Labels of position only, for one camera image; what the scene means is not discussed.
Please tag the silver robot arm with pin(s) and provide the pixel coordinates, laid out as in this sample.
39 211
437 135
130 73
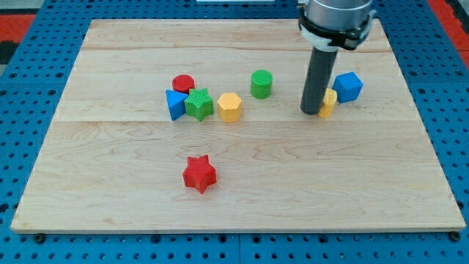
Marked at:
332 24

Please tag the blue cube block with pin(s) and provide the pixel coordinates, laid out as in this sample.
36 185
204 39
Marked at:
347 86

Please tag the yellow hexagon block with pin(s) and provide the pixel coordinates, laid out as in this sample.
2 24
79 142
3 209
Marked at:
230 107

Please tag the light wooden board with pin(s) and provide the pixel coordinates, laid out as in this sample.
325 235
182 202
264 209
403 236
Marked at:
112 159

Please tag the green star block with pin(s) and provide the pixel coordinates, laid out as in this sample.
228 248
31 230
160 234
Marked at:
198 104

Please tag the green cylinder block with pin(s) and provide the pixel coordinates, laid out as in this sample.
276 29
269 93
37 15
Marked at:
261 83

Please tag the red star block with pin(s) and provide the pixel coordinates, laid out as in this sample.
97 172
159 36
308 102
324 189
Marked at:
199 173

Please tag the blue triangle block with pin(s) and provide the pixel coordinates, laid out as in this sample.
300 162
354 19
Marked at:
176 103

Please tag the red cylinder block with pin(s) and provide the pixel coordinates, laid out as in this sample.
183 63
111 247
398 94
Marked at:
183 83

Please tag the yellow cylinder block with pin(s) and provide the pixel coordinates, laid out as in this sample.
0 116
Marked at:
328 103

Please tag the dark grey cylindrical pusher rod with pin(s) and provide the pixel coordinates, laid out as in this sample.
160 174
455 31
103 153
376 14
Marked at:
317 78

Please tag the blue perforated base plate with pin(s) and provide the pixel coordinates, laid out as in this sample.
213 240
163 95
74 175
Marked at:
43 40

